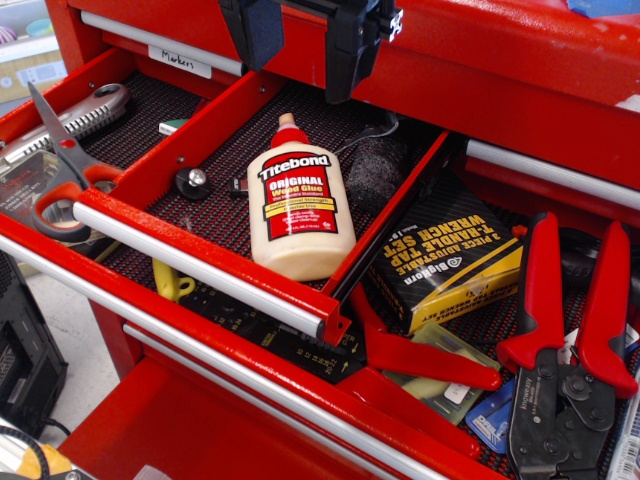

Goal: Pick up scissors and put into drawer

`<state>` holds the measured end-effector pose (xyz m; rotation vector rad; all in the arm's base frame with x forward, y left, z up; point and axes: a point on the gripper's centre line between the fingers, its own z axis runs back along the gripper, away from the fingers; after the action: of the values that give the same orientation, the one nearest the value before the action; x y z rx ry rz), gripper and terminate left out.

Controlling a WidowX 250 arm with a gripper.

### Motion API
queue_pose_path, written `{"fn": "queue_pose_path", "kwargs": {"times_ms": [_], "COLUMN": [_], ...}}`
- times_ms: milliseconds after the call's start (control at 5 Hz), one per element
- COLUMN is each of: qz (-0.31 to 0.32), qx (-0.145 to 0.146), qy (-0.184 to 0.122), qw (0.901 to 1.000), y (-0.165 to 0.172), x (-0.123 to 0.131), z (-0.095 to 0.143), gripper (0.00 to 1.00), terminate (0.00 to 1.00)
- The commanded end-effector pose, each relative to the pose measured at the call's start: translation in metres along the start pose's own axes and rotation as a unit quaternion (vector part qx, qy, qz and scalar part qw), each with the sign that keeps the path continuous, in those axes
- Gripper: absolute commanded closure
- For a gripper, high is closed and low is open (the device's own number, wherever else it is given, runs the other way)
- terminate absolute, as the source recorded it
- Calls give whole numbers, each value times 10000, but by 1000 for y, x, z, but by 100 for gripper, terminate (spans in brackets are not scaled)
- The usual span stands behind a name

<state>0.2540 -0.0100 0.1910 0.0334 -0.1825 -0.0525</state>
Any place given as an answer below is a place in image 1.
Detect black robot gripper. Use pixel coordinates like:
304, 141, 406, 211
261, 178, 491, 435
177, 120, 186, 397
219, 0, 403, 104

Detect red handled wire stripper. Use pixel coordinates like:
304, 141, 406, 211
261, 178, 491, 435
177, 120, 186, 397
177, 277, 501, 390

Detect small green white box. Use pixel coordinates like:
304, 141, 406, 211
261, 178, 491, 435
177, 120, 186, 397
158, 118, 188, 136

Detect black knob with silver screw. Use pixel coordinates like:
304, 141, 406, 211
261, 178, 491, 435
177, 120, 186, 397
174, 167, 211, 201

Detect clear case under pliers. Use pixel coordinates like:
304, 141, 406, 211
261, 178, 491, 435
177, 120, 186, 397
383, 323, 500, 425

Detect blue drill bit package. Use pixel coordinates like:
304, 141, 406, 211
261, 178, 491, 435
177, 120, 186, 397
465, 380, 514, 454

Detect white Markers label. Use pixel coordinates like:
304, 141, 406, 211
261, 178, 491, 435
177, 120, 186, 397
148, 45, 212, 79

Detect Titebond wood glue bottle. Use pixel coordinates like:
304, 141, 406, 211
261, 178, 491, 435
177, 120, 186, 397
247, 113, 356, 282

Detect red small upper drawer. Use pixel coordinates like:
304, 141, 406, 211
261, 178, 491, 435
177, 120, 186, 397
74, 75, 449, 345

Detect silver ridged utility tool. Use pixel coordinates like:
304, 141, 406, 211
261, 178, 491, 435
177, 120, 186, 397
1, 83, 131, 173

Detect black steel wool roll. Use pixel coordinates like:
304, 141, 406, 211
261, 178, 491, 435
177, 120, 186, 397
345, 137, 408, 215

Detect red tool chest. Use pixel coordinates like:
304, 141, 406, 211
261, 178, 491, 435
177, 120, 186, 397
43, 0, 640, 480

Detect black equipment box on floor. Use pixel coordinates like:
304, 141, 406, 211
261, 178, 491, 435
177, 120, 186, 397
1, 253, 68, 437

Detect red wide tool drawer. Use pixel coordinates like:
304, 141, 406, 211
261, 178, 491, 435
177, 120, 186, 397
1, 47, 639, 479

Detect red grey handled scissors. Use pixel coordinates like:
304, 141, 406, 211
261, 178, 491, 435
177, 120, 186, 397
28, 83, 121, 243

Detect black yellow tap wrench box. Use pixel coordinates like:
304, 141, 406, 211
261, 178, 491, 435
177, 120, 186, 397
369, 171, 522, 335

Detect yellow handled tool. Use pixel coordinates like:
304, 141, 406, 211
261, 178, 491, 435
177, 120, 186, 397
152, 258, 196, 303

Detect red handled crimping pliers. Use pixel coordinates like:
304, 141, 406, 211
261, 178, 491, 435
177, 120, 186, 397
497, 212, 638, 479

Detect clear plastic bit case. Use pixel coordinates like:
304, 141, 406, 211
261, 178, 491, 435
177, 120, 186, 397
0, 149, 119, 241

